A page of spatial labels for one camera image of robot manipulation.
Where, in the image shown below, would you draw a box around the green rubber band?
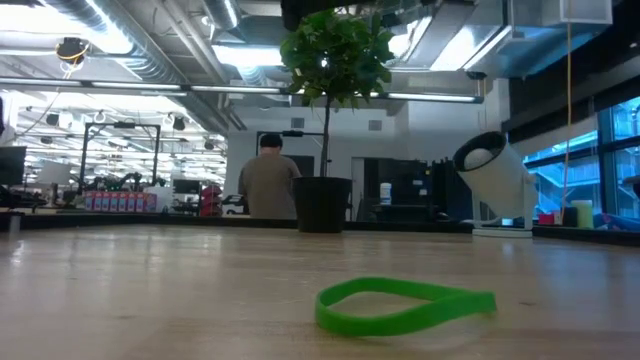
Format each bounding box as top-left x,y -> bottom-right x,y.
314,277 -> 499,339

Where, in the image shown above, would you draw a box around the green potted plant black pot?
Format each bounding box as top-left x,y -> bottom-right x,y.
278,7 -> 396,234

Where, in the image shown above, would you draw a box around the long ceiling light bar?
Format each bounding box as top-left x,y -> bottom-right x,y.
0,74 -> 485,105

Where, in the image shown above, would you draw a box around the person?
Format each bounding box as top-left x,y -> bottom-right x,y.
237,133 -> 303,220

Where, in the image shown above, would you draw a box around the black cabinet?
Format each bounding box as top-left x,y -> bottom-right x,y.
362,157 -> 474,224

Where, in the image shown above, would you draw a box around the red stacked stools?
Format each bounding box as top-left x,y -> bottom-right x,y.
199,183 -> 225,217

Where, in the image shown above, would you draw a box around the white cylindrical spot lamp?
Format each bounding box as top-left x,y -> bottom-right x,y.
452,130 -> 540,239

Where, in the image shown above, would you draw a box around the pink carton row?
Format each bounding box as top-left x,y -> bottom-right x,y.
83,191 -> 159,213

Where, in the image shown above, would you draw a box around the black computer monitor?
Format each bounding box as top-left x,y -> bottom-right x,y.
0,145 -> 27,187

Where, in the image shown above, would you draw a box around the yellow-green cup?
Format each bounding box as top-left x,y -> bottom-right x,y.
571,199 -> 595,230

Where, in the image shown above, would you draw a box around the black camera gantry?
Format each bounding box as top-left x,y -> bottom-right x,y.
254,129 -> 326,177
82,122 -> 161,194

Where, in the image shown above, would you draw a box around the black ceiling dome camera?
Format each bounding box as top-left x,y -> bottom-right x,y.
54,36 -> 91,66

